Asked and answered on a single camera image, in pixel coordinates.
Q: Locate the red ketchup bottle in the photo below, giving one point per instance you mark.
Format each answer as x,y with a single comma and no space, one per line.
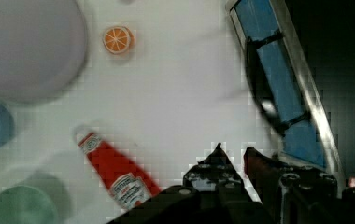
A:
125,181

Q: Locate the black toaster oven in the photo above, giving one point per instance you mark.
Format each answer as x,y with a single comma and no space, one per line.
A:
283,86

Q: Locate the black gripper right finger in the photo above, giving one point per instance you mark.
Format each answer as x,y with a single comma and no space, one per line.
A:
264,173

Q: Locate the lavender plate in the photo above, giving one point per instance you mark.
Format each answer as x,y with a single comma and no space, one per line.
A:
43,46

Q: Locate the green mug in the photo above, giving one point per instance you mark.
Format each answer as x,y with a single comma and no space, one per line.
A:
40,198

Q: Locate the orange slice toy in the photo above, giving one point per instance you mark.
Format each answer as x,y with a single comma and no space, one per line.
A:
118,39

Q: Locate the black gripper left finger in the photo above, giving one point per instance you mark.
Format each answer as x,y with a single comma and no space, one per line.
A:
216,176

